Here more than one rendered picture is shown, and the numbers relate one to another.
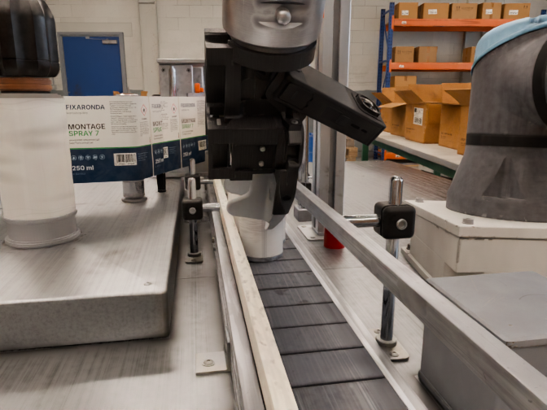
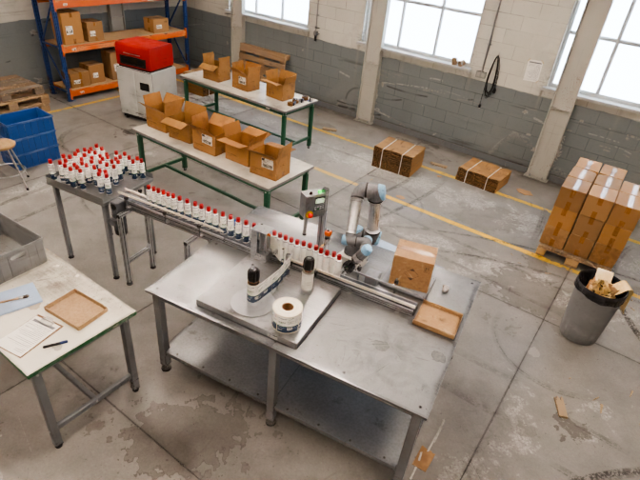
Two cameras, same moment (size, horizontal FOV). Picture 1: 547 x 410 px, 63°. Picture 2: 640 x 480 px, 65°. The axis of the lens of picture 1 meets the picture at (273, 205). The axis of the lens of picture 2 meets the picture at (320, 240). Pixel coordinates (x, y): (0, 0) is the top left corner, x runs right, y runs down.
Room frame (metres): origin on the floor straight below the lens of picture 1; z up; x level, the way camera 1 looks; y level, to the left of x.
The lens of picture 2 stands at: (-1.04, 2.62, 3.19)
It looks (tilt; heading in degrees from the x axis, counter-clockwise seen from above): 33 degrees down; 304
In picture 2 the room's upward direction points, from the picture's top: 6 degrees clockwise
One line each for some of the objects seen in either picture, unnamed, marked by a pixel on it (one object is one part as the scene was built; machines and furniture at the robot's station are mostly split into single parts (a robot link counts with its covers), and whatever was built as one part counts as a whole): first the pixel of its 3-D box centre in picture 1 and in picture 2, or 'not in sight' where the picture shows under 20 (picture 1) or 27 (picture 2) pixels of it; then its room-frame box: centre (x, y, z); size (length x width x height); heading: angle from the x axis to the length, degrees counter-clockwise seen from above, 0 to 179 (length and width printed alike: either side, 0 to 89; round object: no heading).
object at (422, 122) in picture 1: (434, 112); (210, 133); (3.04, -1.06, 0.97); 0.45 x 0.38 x 0.37; 94
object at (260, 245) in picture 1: (260, 169); (337, 266); (0.51, 0.01, 0.98); 0.05 x 0.05 x 0.20
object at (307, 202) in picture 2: not in sight; (312, 203); (0.82, -0.02, 1.38); 0.17 x 0.10 x 0.19; 65
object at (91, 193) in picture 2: not in sight; (107, 216); (3.04, 0.34, 0.46); 0.73 x 0.62 x 0.93; 10
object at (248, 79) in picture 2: not in sight; (244, 75); (4.41, -3.02, 0.97); 0.42 x 0.39 x 0.37; 89
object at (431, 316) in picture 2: not in sight; (437, 318); (-0.29, -0.13, 0.85); 0.30 x 0.26 x 0.04; 10
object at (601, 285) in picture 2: not in sight; (605, 293); (-1.20, -1.94, 0.50); 0.42 x 0.41 x 0.28; 1
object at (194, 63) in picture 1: (182, 63); (262, 228); (1.10, 0.21, 1.14); 0.14 x 0.11 x 0.01; 10
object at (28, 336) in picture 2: not in sight; (33, 337); (1.59, 1.77, 0.81); 0.38 x 0.36 x 0.02; 1
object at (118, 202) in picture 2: not in sight; (118, 217); (2.59, 0.49, 0.71); 0.15 x 0.12 x 0.34; 100
